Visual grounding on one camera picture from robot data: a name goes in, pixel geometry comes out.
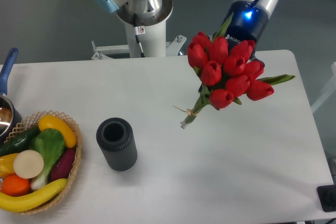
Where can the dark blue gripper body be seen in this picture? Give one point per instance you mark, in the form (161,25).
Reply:
(248,22)

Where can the red tulip bouquet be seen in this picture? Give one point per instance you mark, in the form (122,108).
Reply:
(226,75)

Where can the black device at edge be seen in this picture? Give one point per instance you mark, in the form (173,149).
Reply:
(326,196)

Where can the dark grey ribbed vase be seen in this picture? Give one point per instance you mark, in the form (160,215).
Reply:
(116,140)

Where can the yellow squash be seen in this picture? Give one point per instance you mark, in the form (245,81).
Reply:
(52,122)

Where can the purple sweet potato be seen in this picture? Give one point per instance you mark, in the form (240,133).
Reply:
(64,165)

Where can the green bok choy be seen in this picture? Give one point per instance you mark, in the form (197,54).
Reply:
(49,143)

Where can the woven wicker basket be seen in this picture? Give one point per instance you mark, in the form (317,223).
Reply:
(32,121)

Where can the green cucumber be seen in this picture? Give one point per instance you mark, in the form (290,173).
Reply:
(20,142)

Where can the yellow bell pepper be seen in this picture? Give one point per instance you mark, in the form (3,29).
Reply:
(6,165)

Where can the orange fruit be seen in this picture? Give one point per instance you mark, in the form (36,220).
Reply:
(15,186)

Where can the yellow banana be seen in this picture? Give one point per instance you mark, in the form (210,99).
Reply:
(32,200)

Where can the white frame at right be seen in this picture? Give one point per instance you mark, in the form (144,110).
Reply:
(327,90)

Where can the blue handled saucepan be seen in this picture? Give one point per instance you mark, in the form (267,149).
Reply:
(9,115)

